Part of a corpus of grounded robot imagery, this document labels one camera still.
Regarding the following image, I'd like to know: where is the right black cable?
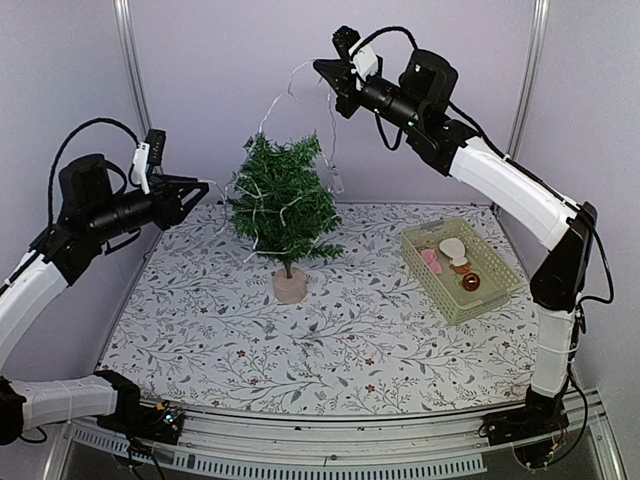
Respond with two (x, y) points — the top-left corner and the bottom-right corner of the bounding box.
(357, 27), (421, 151)

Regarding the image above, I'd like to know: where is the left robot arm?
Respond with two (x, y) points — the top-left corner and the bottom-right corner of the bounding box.
(1, 154), (209, 445)

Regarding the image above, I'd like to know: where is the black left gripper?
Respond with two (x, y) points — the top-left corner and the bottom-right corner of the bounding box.
(86, 173), (209, 242)

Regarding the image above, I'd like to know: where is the front aluminium rail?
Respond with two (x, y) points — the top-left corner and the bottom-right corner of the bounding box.
(43, 389), (631, 479)

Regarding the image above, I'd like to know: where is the red ball ornament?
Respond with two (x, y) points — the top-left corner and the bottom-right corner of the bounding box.
(460, 272), (481, 292)

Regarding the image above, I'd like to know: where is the aluminium frame post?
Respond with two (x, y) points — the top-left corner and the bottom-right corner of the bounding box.
(507, 0), (550, 159)
(112, 0), (174, 211)

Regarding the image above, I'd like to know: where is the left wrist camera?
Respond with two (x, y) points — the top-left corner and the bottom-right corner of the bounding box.
(129, 129), (166, 195)

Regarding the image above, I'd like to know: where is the left aluminium frame post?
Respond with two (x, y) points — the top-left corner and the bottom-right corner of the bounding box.
(112, 0), (174, 211)

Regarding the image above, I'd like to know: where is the clear light battery box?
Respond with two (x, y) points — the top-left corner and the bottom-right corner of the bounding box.
(329, 166), (344, 195)

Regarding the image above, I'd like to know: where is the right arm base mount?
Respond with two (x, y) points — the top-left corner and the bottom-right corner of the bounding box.
(477, 388), (569, 469)

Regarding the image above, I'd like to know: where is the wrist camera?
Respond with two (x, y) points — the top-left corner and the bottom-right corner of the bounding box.
(332, 25), (382, 90)
(129, 129), (166, 195)

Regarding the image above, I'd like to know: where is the floral patterned table mat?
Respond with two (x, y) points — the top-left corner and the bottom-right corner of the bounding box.
(100, 204), (538, 416)

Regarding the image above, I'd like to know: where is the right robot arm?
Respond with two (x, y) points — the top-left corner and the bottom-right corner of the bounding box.
(312, 47), (596, 436)

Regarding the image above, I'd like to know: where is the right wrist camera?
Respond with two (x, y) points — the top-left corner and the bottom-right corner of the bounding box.
(332, 25), (382, 90)

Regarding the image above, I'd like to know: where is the black cable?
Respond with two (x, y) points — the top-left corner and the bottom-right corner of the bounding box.
(357, 27), (421, 151)
(47, 117), (141, 226)

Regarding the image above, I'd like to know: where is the pale round tree base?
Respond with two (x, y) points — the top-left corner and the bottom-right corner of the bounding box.
(272, 267), (307, 305)

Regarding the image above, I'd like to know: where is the right aluminium frame post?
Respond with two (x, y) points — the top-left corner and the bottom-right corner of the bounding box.
(507, 0), (550, 159)

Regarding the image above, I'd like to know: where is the cream perforated plastic basket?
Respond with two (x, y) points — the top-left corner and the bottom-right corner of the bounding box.
(401, 217), (522, 325)

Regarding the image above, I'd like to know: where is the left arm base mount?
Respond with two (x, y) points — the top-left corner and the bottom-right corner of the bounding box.
(96, 370), (184, 445)

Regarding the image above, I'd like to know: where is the small green christmas tree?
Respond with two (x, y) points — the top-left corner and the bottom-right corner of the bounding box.
(230, 132), (344, 276)

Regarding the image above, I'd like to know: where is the left black cable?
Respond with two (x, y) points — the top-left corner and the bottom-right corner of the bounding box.
(47, 117), (141, 226)

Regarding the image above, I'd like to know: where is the cream balloon ornament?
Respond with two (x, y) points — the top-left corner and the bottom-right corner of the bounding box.
(439, 237), (471, 274)

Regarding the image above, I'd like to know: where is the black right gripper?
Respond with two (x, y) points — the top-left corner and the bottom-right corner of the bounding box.
(313, 59), (423, 133)

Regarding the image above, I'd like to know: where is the pink bow ornament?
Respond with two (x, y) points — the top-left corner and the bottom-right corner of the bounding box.
(420, 249), (443, 275)

